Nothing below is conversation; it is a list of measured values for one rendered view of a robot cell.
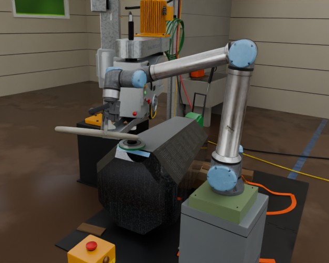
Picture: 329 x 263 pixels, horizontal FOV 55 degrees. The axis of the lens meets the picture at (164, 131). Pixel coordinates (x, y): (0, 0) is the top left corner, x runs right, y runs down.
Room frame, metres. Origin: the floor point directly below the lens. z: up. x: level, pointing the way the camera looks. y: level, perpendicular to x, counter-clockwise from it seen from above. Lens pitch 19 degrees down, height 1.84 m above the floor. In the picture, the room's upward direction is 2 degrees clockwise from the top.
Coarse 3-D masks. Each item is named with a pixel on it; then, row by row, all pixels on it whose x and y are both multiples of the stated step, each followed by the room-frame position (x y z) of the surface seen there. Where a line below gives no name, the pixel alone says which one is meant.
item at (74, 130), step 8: (56, 128) 1.65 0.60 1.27; (64, 128) 1.59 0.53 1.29; (72, 128) 1.57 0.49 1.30; (80, 128) 1.56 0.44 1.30; (96, 136) 1.97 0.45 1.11; (104, 136) 1.97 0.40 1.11; (112, 136) 1.58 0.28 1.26; (120, 136) 1.60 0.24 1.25; (128, 136) 1.64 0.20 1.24; (136, 136) 1.72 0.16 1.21
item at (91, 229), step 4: (84, 224) 2.50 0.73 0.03; (88, 224) 2.50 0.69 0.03; (80, 228) 2.44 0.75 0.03; (84, 228) 2.45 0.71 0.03; (88, 228) 2.45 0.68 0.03; (92, 228) 2.45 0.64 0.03; (96, 228) 2.45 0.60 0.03; (100, 228) 2.45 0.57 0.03; (104, 228) 2.45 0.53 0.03; (88, 232) 2.40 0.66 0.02; (92, 232) 2.39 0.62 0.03; (96, 232) 2.39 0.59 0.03; (100, 232) 2.39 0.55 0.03
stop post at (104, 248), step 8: (88, 240) 0.96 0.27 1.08; (96, 240) 0.96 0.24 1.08; (72, 248) 0.91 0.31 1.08; (80, 248) 0.91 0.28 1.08; (96, 248) 0.91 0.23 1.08; (104, 248) 0.91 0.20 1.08; (112, 248) 0.92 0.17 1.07; (72, 256) 0.88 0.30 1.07; (80, 256) 0.87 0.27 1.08; (88, 256) 0.87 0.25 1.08; (96, 256) 0.87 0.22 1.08; (104, 256) 0.88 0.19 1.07; (112, 256) 0.92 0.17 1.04
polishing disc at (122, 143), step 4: (124, 140) 2.46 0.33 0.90; (136, 140) 2.47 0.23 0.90; (140, 140) 2.47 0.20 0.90; (120, 144) 2.37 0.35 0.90; (124, 144) 2.38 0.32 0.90; (128, 144) 2.38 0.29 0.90; (136, 144) 2.38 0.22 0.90; (140, 144) 2.39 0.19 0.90; (144, 144) 2.39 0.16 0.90; (128, 148) 2.31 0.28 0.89; (132, 148) 2.31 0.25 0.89; (136, 148) 2.32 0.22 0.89
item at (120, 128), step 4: (148, 112) 2.59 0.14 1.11; (144, 116) 2.56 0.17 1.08; (120, 120) 2.30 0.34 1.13; (124, 120) 2.39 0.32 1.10; (136, 120) 2.34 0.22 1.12; (140, 120) 2.45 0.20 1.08; (112, 124) 2.15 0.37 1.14; (116, 124) 2.22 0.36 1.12; (120, 124) 2.30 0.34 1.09; (124, 124) 2.30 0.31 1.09; (128, 124) 2.16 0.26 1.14; (132, 124) 2.23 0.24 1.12; (116, 128) 2.19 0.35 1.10; (120, 128) 2.19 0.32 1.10; (124, 128) 2.06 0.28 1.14; (128, 128) 2.15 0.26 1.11; (120, 132) 1.98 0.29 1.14; (124, 132) 2.06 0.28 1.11
